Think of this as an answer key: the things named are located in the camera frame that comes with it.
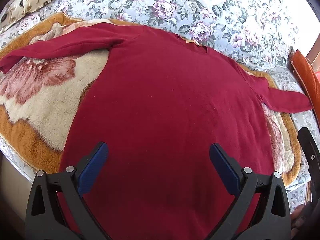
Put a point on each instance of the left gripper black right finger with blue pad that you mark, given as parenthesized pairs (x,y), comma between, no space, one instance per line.
(260,209)

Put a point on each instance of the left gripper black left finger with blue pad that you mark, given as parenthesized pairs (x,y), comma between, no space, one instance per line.
(56,208)

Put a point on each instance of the dark red knit sweater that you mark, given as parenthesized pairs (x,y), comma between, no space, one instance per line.
(159,103)

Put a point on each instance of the person's right hand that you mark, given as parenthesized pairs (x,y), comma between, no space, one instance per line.
(298,217)

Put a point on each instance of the orange cream floral fleece blanket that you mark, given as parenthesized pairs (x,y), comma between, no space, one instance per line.
(39,100)

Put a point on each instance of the orange wooden bed frame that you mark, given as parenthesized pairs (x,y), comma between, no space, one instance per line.
(307,79)

